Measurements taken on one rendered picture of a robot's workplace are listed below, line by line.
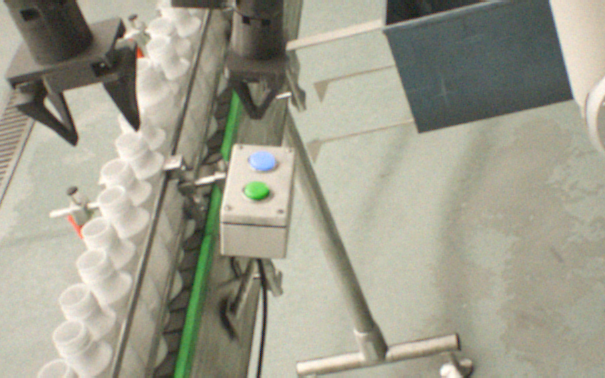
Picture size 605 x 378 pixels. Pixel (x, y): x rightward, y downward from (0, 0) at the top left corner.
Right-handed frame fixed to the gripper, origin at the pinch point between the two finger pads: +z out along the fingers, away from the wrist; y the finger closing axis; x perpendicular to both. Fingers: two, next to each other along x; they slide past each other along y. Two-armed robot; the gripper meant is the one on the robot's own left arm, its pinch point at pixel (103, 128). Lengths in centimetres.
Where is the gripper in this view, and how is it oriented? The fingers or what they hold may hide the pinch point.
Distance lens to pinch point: 119.5
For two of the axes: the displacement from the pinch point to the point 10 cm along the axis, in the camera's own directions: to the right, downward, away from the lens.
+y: 9.5, -2.0, -2.5
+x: 0.8, -6.1, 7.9
